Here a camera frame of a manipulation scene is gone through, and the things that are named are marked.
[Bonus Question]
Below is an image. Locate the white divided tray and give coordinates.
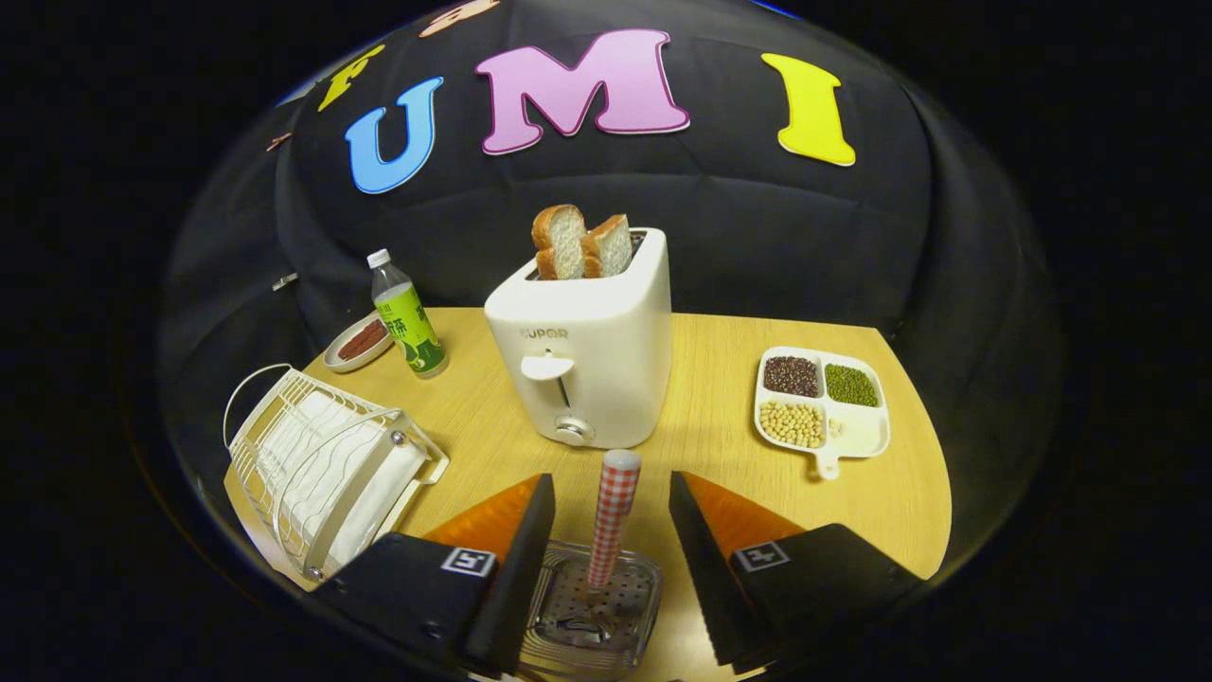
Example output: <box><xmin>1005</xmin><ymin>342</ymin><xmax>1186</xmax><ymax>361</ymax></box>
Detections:
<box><xmin>755</xmin><ymin>346</ymin><xmax>892</xmax><ymax>481</ymax></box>

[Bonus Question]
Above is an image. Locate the pile of green beans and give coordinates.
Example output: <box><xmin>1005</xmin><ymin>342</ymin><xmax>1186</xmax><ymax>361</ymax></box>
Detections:
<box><xmin>825</xmin><ymin>364</ymin><xmax>881</xmax><ymax>409</ymax></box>

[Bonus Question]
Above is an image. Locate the green label drink bottle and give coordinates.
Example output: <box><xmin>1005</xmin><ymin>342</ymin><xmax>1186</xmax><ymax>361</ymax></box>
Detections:
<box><xmin>367</xmin><ymin>248</ymin><xmax>450</xmax><ymax>380</ymax></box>

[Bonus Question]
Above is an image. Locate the pile of red beans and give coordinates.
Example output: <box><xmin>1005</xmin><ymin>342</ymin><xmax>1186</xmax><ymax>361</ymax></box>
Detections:
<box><xmin>763</xmin><ymin>356</ymin><xmax>821</xmax><ymax>399</ymax></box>

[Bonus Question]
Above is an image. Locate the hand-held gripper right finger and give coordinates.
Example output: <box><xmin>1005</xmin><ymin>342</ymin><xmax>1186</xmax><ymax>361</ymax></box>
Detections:
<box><xmin>668</xmin><ymin>470</ymin><xmax>925</xmax><ymax>676</ymax></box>

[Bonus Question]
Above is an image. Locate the black backdrop cloth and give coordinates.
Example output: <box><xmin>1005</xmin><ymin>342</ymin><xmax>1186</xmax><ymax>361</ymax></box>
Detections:
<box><xmin>156</xmin><ymin>0</ymin><xmax>1066</xmax><ymax>569</ymax></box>

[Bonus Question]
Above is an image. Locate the red checkered handle spoon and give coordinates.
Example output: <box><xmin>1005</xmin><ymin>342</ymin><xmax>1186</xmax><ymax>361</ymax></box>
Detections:
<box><xmin>587</xmin><ymin>449</ymin><xmax>643</xmax><ymax>590</ymax></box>

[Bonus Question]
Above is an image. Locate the pile of soybeans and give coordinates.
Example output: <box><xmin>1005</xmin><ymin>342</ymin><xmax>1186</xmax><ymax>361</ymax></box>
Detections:
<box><xmin>760</xmin><ymin>401</ymin><xmax>827</xmax><ymax>450</ymax></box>

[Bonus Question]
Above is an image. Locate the white drain mat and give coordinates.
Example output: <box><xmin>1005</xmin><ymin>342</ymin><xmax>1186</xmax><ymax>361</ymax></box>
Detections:
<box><xmin>254</xmin><ymin>388</ymin><xmax>429</xmax><ymax>569</ymax></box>

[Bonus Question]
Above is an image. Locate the small beige dish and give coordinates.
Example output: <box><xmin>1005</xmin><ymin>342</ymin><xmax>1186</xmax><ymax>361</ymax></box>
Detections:
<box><xmin>323</xmin><ymin>313</ymin><xmax>396</xmax><ymax>374</ymax></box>

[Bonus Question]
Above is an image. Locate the white toaster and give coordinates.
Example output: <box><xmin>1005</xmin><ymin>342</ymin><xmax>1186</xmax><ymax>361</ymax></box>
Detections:
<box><xmin>484</xmin><ymin>227</ymin><xmax>673</xmax><ymax>449</ymax></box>

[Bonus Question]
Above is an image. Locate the metal wire basket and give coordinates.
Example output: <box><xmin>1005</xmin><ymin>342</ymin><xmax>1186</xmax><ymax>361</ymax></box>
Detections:
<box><xmin>516</xmin><ymin>540</ymin><xmax>664</xmax><ymax>675</ymax></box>

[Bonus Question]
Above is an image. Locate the white wire dish rack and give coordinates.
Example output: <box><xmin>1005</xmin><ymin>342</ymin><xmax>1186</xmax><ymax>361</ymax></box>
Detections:
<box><xmin>223</xmin><ymin>364</ymin><xmax>451</xmax><ymax>582</ymax></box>

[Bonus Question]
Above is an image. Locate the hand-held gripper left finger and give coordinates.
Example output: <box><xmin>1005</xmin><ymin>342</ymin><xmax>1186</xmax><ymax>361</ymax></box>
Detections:
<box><xmin>312</xmin><ymin>473</ymin><xmax>558</xmax><ymax>678</ymax></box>

